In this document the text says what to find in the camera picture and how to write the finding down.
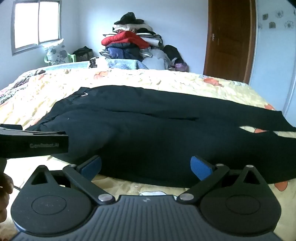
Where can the window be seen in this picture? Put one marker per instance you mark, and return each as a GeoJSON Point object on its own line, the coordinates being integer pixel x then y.
{"type": "Point", "coordinates": [35, 23]}

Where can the yellow floral bed blanket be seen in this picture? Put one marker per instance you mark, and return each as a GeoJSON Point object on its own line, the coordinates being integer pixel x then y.
{"type": "Point", "coordinates": [46, 97]}

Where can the brown wooden door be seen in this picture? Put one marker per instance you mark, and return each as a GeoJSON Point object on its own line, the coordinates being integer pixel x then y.
{"type": "Point", "coordinates": [229, 39]}

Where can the green plastic chair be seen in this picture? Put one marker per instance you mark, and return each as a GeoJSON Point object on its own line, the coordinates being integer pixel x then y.
{"type": "Point", "coordinates": [71, 58]}

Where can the light blue cloth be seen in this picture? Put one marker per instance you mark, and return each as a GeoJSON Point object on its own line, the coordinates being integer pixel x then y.
{"type": "Point", "coordinates": [127, 63]}

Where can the floral pillow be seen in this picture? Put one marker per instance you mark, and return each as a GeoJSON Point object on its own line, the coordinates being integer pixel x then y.
{"type": "Point", "coordinates": [56, 53]}

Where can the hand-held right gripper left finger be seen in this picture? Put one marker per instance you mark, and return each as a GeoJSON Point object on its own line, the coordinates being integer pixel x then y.
{"type": "Point", "coordinates": [90, 167]}

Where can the black pants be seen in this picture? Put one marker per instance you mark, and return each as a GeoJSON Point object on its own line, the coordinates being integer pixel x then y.
{"type": "Point", "coordinates": [148, 134]}

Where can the red padded jacket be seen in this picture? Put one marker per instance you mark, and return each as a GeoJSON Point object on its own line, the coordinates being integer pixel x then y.
{"type": "Point", "coordinates": [124, 39]}

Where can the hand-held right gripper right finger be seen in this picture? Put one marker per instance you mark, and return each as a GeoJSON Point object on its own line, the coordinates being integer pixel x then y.
{"type": "Point", "coordinates": [199, 169]}

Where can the purple bag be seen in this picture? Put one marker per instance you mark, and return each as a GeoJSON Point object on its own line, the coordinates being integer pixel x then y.
{"type": "Point", "coordinates": [181, 67]}

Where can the person's left hand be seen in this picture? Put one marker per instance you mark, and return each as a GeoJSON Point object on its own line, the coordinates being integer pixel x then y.
{"type": "Point", "coordinates": [5, 197]}

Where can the dark bag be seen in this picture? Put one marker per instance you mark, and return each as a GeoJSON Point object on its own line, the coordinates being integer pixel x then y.
{"type": "Point", "coordinates": [82, 53]}

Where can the pile of clothes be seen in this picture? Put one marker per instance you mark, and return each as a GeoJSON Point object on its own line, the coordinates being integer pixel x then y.
{"type": "Point", "coordinates": [136, 44]}

